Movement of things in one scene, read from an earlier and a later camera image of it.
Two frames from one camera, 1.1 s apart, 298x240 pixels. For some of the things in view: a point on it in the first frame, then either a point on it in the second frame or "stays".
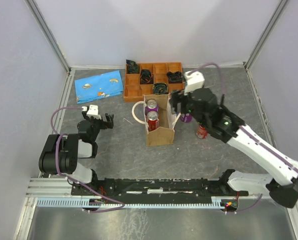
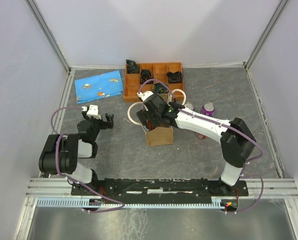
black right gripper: x=177 y=97 -> x=144 y=115
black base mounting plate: x=155 y=190 stays
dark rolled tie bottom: x=160 y=88 stays
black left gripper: x=104 y=124 stays
